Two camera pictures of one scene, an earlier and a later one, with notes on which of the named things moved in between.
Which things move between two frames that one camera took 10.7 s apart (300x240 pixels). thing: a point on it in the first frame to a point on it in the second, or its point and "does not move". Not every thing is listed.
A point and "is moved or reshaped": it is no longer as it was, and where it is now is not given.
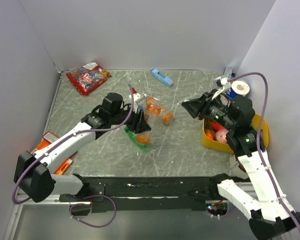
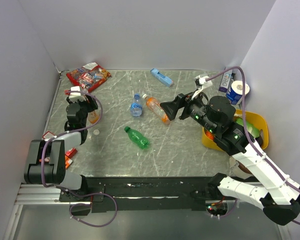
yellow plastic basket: x=210 y=143 does not move
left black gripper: x=138 y=124 to x=92 y=105
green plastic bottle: x=132 y=136 does not move
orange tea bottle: x=153 y=109 is moved or reshaped
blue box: x=164 y=80 does not move
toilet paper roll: x=238 y=88 does not move
